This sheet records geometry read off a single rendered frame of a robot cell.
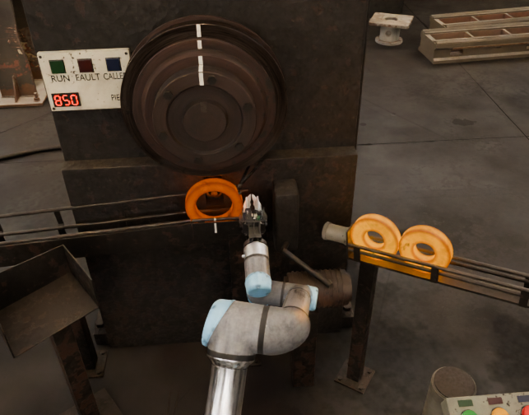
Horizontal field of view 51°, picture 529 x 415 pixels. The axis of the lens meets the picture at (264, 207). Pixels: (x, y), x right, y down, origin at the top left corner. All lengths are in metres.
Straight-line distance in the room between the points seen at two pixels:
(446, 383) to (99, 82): 1.31
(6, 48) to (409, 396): 3.54
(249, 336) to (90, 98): 0.88
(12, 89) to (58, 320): 3.07
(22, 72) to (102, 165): 2.73
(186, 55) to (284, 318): 0.71
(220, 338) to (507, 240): 2.01
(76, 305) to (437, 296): 1.58
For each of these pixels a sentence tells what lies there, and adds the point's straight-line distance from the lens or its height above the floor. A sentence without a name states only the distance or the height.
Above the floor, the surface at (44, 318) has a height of 0.60.
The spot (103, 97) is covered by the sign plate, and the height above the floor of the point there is 1.10.
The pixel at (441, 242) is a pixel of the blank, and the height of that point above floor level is 0.78.
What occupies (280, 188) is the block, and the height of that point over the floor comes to 0.80.
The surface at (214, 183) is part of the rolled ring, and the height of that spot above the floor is 0.84.
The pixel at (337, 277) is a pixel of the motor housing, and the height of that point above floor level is 0.53.
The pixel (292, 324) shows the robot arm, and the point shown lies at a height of 0.83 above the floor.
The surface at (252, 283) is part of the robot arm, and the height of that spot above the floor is 0.70.
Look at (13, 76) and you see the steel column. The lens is 4.56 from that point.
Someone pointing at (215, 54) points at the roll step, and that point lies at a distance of 1.51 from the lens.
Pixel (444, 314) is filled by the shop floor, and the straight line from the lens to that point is 2.57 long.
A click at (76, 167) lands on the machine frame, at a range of 1.88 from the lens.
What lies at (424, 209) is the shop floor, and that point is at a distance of 3.14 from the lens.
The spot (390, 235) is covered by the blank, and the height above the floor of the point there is 0.74.
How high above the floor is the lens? 1.82
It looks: 37 degrees down
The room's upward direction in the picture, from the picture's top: 1 degrees counter-clockwise
